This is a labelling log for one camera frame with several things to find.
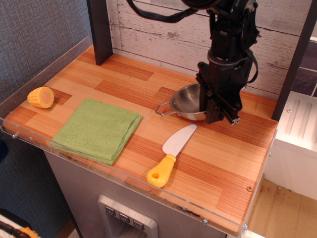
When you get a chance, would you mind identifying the yellow object bottom left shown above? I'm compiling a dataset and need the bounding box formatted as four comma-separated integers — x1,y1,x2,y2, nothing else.
13,227,39,238

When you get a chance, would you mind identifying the dark wooden left post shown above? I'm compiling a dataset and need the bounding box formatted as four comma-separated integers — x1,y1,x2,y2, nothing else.
87,0,113,65

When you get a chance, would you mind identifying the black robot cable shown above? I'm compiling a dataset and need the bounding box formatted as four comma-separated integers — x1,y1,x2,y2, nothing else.
126,0,199,24

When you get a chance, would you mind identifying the clear acrylic front guard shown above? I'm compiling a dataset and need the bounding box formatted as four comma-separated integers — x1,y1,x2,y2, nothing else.
3,113,277,237

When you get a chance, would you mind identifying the green folded cloth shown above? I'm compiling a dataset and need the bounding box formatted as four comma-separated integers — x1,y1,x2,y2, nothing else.
51,98,142,165

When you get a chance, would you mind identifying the dark wooden post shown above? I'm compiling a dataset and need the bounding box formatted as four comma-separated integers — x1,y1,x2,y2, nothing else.
87,0,113,65
271,0,317,121

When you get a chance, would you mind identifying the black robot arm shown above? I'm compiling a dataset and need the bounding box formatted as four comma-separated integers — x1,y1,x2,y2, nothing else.
184,0,259,124

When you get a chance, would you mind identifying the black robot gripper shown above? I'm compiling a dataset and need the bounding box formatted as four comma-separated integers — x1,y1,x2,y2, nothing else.
195,58,243,126

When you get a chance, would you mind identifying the yellow handled toy knife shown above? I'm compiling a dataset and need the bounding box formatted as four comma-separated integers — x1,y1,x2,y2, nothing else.
147,124,197,188

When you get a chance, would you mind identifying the dark wooden right post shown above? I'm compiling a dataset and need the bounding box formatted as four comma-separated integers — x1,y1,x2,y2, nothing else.
271,0,317,121

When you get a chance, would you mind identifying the yellow toy corn cob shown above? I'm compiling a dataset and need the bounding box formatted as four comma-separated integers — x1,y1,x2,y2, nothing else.
27,86,54,109

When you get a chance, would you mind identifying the silver dispenser panel with buttons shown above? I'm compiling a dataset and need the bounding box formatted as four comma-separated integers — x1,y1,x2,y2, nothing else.
98,194,159,238

